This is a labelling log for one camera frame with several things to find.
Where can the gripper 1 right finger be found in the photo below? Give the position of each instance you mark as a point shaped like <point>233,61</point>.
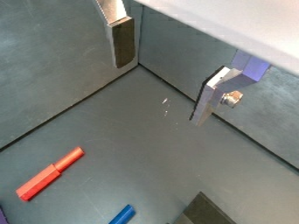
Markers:
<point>220,88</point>

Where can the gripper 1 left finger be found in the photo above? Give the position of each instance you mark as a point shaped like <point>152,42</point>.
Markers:
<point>120,30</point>

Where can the blue peg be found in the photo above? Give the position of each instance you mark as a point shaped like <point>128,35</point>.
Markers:
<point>124,215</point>

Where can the black angle fixture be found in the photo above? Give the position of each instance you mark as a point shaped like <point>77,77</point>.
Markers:
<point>203,212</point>

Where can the red peg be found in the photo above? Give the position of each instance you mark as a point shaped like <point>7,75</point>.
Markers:
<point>28,190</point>

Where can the purple base block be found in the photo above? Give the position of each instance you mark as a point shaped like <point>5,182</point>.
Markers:
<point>3,219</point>

